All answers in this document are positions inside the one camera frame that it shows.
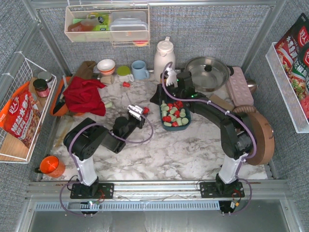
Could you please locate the steel pot with lid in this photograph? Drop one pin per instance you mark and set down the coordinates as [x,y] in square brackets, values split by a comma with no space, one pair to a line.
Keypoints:
[208,74]

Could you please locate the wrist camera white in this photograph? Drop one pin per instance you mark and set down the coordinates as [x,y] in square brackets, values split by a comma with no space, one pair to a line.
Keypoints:
[135,111]
[171,78]

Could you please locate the silver lid jar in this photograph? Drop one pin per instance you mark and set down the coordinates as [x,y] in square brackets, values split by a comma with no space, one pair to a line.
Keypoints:
[47,76]

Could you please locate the white thermos jug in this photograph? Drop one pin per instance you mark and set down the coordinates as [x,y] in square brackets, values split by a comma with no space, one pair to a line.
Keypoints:
[164,54]

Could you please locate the teal storage basket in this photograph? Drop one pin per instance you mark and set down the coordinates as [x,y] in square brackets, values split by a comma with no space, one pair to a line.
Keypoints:
[174,115]

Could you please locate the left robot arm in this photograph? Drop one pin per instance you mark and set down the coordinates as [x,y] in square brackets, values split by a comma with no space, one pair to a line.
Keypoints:
[83,140]

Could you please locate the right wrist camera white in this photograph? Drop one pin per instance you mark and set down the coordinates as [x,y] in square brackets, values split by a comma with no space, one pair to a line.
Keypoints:
[171,78]

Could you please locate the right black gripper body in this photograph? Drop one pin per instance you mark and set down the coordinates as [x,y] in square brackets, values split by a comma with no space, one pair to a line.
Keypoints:
[163,94]

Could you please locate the round wooden board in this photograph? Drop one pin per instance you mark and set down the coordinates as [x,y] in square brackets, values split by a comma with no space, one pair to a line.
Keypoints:
[265,140]

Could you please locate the green capsule mid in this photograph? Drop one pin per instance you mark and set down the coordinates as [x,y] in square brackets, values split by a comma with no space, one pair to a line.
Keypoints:
[182,113]

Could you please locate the green lid white cup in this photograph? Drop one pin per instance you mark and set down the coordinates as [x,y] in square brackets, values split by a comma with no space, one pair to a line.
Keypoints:
[124,74]

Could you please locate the clear plastic containers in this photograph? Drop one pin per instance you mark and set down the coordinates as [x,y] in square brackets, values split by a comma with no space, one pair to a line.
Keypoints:
[128,26]

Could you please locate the dark lid jar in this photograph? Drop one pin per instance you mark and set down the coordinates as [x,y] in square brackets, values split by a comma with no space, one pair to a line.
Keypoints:
[41,88]

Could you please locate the red cloth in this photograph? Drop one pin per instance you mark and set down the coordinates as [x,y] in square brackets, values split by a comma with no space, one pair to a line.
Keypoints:
[82,96]

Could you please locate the red capsule cluster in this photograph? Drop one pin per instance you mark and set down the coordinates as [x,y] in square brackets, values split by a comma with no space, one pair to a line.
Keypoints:
[178,104]
[177,113]
[166,119]

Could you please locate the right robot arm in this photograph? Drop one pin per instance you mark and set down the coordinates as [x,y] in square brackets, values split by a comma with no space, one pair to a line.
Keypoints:
[237,137]

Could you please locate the brown cloth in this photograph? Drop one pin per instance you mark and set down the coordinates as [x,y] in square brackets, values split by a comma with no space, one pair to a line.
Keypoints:
[85,71]

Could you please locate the orange tray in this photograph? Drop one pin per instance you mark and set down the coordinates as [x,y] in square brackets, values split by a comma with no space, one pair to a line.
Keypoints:
[58,106]

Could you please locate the blue mug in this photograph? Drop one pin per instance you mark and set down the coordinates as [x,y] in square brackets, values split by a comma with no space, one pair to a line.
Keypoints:
[139,70]

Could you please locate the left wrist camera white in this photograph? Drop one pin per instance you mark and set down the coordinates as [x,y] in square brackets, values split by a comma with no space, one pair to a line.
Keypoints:
[135,111]

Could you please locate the right white rack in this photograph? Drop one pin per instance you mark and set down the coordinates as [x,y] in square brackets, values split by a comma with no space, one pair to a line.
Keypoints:
[297,115]

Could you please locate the pink egg tray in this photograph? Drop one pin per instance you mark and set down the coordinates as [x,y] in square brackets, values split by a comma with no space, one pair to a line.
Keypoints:
[237,88]

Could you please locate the wall wire basket top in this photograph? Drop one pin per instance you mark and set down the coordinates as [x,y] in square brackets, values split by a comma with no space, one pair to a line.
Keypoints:
[78,28]

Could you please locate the glass spice jar lying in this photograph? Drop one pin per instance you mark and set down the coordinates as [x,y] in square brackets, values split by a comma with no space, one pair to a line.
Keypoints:
[108,79]

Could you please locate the orange cup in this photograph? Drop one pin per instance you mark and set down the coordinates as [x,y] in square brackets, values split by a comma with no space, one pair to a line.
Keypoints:
[52,166]

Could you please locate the cork mat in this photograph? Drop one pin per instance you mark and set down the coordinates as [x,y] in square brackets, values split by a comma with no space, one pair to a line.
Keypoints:
[221,102]

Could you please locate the white orange bowl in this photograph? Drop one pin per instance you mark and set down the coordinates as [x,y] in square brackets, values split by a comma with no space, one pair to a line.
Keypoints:
[106,66]

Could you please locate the red capsule cluster front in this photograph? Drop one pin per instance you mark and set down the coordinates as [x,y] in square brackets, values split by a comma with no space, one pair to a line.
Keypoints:
[166,119]

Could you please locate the red capsule back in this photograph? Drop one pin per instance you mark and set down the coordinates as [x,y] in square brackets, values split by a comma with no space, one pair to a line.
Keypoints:
[126,84]

